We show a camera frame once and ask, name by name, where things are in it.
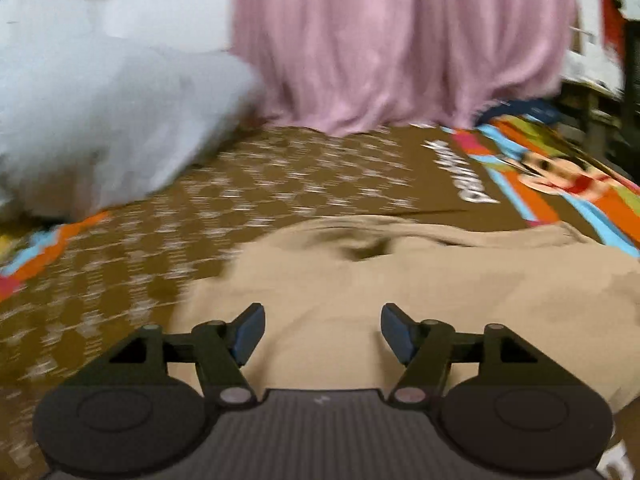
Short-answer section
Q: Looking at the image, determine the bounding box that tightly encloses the dark wooden desk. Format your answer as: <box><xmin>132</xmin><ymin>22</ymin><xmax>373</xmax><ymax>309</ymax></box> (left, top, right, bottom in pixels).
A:
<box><xmin>560</xmin><ymin>75</ymin><xmax>626</xmax><ymax>161</ymax></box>

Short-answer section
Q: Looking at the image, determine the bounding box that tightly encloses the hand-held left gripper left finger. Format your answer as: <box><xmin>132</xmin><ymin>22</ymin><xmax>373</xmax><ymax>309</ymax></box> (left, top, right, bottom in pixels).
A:
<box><xmin>59</xmin><ymin>302</ymin><xmax>267</xmax><ymax>410</ymax></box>

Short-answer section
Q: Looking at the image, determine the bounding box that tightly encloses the red hanging bag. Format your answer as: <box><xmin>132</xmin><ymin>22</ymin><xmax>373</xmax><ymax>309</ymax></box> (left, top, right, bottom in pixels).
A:
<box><xmin>600</xmin><ymin>0</ymin><xmax>628</xmax><ymax>61</ymax></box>

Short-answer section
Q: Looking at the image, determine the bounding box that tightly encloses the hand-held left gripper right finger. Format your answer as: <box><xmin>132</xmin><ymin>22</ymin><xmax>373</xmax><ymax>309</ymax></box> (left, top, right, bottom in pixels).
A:
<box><xmin>380</xmin><ymin>303</ymin><xmax>585</xmax><ymax>408</ymax></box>

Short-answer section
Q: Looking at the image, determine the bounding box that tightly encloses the pink curtain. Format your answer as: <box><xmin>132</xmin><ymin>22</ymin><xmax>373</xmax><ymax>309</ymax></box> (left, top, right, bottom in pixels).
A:
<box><xmin>230</xmin><ymin>0</ymin><xmax>576</xmax><ymax>137</ymax></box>

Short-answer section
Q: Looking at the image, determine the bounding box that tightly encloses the dark blue bag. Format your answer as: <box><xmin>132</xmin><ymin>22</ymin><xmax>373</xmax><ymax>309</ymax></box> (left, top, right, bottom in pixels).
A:
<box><xmin>480</xmin><ymin>97</ymin><xmax>561</xmax><ymax>126</ymax></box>

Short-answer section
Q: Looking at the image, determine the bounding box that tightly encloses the grey pillow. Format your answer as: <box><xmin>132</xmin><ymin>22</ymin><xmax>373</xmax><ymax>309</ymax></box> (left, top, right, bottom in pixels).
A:
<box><xmin>0</xmin><ymin>40</ymin><xmax>266</xmax><ymax>226</ymax></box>

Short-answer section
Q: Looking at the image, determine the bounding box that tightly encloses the brown printed cartoon blanket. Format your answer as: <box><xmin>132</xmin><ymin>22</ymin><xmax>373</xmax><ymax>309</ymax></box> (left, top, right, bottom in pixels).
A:
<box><xmin>0</xmin><ymin>115</ymin><xmax>640</xmax><ymax>480</ymax></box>

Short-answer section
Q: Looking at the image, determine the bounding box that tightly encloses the beige hooded jacket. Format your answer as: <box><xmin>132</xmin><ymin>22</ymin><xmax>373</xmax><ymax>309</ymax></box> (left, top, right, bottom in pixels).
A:
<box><xmin>170</xmin><ymin>214</ymin><xmax>640</xmax><ymax>446</ymax></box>

